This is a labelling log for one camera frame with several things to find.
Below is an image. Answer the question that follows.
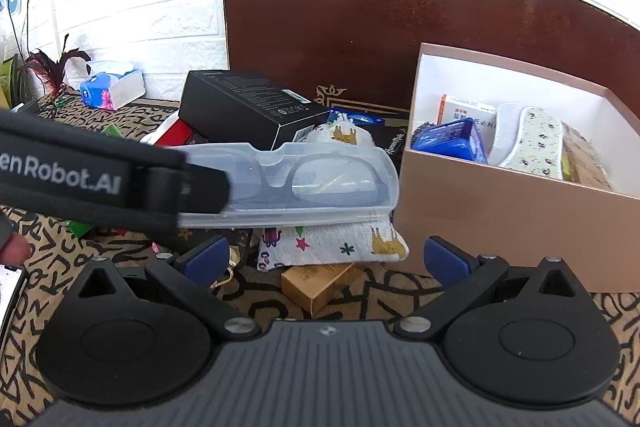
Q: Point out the red gift box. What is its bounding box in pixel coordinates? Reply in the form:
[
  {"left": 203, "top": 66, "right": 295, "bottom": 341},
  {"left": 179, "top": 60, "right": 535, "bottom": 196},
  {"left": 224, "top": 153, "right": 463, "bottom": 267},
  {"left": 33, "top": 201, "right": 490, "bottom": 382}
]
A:
[{"left": 150, "top": 114, "right": 201, "bottom": 148}]

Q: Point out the tan cardboard box container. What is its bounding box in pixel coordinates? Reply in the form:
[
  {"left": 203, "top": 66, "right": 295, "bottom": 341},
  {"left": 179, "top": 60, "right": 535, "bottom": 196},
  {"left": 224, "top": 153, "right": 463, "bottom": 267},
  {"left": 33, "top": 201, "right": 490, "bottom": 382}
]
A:
[{"left": 395, "top": 42, "right": 640, "bottom": 295}]

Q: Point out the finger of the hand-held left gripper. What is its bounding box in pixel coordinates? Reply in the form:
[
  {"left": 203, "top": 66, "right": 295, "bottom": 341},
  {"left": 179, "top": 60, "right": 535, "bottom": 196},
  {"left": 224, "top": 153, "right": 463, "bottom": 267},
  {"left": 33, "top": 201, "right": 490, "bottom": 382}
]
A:
[{"left": 125, "top": 168, "right": 232, "bottom": 233}]

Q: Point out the small tan carton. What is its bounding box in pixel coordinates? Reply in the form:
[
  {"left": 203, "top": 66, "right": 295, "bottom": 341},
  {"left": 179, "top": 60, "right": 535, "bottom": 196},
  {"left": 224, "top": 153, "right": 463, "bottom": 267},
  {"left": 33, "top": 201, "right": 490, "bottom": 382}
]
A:
[{"left": 280, "top": 263, "right": 366, "bottom": 315}]

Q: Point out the black product box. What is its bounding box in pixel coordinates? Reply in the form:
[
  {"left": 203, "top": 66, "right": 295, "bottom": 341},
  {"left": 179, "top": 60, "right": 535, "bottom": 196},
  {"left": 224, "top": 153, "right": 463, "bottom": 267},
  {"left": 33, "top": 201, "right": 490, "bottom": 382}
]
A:
[{"left": 178, "top": 69, "right": 333, "bottom": 152}]

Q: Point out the orange white medicine box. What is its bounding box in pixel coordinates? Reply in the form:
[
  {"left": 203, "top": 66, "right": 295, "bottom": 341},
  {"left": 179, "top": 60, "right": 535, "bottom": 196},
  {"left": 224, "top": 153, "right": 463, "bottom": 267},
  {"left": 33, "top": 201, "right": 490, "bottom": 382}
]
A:
[{"left": 437, "top": 94, "right": 498, "bottom": 128}]

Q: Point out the black gold-trimmed box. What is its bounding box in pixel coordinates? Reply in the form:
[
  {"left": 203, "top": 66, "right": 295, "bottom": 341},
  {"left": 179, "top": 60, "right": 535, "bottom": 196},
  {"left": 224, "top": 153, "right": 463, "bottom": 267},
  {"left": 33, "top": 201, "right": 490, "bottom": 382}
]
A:
[{"left": 312, "top": 83, "right": 416, "bottom": 168}]

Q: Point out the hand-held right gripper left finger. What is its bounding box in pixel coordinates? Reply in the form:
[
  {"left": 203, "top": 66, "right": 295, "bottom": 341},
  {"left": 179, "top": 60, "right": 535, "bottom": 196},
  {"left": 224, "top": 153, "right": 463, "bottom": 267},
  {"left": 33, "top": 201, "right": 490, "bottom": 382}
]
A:
[{"left": 64, "top": 234, "right": 263, "bottom": 341}]

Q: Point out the white printed small pillow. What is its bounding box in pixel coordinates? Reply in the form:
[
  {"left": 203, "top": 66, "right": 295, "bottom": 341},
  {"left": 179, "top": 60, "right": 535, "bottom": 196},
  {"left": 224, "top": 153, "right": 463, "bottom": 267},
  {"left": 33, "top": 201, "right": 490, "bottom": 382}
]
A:
[{"left": 257, "top": 119, "right": 411, "bottom": 273}]

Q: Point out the brown wooden headboard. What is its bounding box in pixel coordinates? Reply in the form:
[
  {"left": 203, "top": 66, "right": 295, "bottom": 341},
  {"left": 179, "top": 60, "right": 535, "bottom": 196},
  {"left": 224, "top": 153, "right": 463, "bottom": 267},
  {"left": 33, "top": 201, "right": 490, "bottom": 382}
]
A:
[{"left": 222, "top": 0, "right": 640, "bottom": 118}]

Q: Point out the blue flat packet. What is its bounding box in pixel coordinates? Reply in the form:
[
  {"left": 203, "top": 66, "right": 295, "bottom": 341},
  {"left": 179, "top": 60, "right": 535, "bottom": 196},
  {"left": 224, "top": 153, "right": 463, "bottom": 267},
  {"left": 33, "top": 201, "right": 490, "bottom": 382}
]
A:
[{"left": 327, "top": 107, "right": 387, "bottom": 128}]

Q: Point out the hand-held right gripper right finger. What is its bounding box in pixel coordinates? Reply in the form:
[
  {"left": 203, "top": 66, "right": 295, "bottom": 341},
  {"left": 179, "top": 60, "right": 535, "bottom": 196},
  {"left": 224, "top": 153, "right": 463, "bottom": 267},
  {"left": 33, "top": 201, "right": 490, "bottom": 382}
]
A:
[{"left": 393, "top": 234, "right": 594, "bottom": 339}]

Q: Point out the clear plastic glasses case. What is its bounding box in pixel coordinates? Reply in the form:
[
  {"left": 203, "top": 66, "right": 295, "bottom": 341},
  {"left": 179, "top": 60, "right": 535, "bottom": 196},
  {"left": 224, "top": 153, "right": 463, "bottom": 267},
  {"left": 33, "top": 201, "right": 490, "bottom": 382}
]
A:
[{"left": 172, "top": 142, "right": 401, "bottom": 230}]

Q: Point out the blue tissue pack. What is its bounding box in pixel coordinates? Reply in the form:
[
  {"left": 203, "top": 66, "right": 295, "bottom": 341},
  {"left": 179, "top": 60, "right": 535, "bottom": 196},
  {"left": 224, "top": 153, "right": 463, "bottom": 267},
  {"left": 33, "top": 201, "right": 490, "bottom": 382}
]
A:
[{"left": 80, "top": 61, "right": 146, "bottom": 111}]

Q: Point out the person's left hand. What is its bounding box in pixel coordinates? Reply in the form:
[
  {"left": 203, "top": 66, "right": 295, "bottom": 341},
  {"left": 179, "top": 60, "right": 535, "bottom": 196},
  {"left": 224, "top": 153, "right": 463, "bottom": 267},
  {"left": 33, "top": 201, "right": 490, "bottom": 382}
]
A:
[{"left": 0, "top": 231, "right": 34, "bottom": 266}]

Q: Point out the brown woven item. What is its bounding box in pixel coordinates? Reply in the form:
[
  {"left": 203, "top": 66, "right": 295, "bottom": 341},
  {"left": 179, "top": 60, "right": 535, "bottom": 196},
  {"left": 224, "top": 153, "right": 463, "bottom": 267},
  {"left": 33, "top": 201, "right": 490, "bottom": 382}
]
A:
[{"left": 562, "top": 122, "right": 617, "bottom": 194}]

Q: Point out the blue plastic packet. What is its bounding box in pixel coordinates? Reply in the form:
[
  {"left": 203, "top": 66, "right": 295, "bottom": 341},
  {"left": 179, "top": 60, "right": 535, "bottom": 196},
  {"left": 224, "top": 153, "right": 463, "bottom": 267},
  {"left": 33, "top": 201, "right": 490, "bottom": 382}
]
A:
[{"left": 411, "top": 117, "right": 488, "bottom": 164}]

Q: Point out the smartphone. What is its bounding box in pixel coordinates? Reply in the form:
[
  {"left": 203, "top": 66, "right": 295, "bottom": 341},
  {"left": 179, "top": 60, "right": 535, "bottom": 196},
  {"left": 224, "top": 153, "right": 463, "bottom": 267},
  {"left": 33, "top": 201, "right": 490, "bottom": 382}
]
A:
[{"left": 0, "top": 264, "right": 28, "bottom": 348}]

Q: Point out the dark red feather decoration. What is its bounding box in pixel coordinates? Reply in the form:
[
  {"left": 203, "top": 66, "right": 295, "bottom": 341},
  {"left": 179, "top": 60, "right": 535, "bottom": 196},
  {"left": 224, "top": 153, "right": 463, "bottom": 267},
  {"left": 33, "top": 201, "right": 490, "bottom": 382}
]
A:
[{"left": 25, "top": 34, "right": 93, "bottom": 100}]

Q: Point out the patterned brown blanket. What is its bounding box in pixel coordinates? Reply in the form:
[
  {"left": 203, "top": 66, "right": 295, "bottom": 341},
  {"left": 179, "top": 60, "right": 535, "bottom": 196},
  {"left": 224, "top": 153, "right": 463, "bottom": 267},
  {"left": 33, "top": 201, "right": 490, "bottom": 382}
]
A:
[{"left": 0, "top": 94, "right": 640, "bottom": 413}]

